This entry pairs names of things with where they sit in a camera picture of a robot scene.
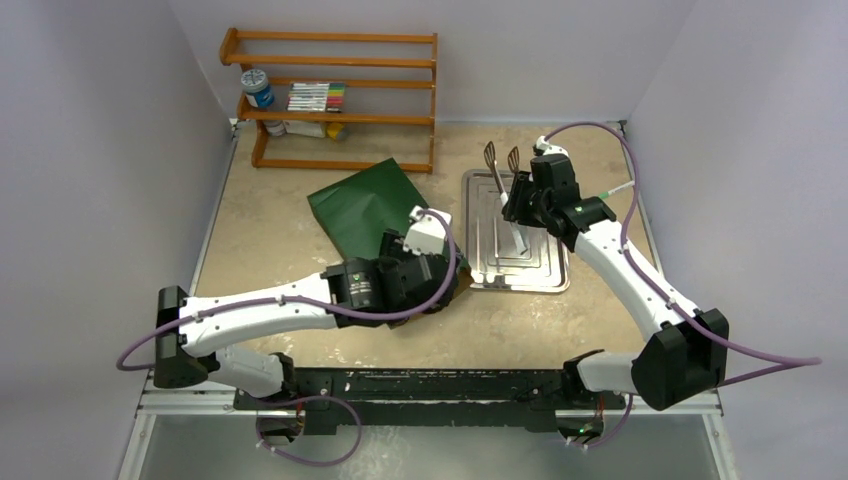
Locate green brown paper bag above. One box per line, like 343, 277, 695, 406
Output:
307, 159, 466, 327

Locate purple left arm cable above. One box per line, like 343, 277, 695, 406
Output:
116, 208, 460, 372

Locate blue white jar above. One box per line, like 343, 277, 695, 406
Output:
240, 68, 275, 108

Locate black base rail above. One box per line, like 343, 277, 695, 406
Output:
234, 367, 626, 439

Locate silver metal tongs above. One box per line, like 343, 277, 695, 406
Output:
483, 141, 527, 255

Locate pack of coloured markers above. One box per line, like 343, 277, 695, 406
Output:
286, 82, 346, 113

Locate orange wooden shelf rack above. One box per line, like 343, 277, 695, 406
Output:
218, 27, 439, 174

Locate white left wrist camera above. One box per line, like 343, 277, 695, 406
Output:
402, 206, 446, 256

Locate silver metal tray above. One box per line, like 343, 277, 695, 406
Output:
461, 169, 570, 294

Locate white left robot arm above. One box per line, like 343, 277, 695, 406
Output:
153, 229, 460, 409

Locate yellow small bottle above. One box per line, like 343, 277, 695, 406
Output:
325, 122, 348, 142

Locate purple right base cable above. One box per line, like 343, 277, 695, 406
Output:
564, 394, 634, 453

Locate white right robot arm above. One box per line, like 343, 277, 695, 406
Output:
502, 153, 729, 410

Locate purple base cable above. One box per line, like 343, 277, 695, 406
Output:
254, 393, 366, 469
564, 394, 634, 453

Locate green white marker pen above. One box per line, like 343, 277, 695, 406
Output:
597, 180, 636, 199

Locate white small box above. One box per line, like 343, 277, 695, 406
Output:
283, 120, 326, 138

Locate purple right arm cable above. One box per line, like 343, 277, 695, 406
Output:
539, 121, 823, 389

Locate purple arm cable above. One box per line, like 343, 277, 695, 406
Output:
539, 121, 823, 389
116, 208, 460, 372

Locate small grey jar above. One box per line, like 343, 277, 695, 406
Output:
262, 120, 286, 137

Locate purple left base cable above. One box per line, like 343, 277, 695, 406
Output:
254, 393, 366, 469

